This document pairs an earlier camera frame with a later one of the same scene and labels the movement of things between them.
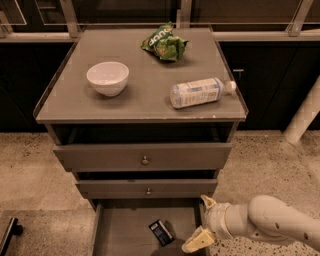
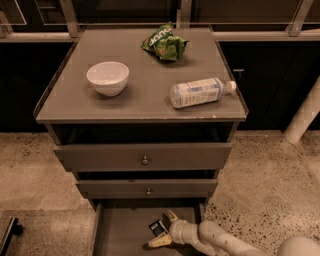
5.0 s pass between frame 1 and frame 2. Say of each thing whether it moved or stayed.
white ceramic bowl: stayed
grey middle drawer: stayed
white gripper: moved
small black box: stayed
